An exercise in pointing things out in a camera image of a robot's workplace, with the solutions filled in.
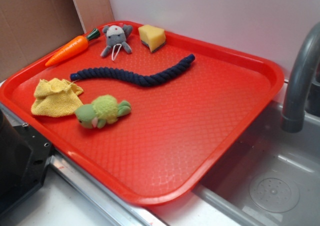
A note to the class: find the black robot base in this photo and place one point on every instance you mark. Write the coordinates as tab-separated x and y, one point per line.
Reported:
24	158

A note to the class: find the yellow sponge block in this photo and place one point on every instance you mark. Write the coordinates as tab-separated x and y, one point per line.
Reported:
152	37

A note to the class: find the orange toy carrot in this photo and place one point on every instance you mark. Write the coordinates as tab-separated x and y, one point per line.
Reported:
73	48

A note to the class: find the brown cardboard panel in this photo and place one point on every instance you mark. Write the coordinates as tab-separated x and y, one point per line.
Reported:
30	29

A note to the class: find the yellow cloth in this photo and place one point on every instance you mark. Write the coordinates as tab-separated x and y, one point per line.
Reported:
56	98

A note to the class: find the green plush turtle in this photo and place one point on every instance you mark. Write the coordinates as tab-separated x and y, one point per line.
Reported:
104	110

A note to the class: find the gray faucet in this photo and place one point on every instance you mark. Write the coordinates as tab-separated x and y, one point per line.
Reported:
303	89

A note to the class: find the gray plush animal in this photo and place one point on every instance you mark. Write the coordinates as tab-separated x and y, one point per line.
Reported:
116	38

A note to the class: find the gray sink basin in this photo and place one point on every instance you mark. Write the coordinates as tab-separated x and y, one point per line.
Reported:
268	176

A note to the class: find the red plastic tray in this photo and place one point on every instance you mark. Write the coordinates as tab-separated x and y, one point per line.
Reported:
176	131

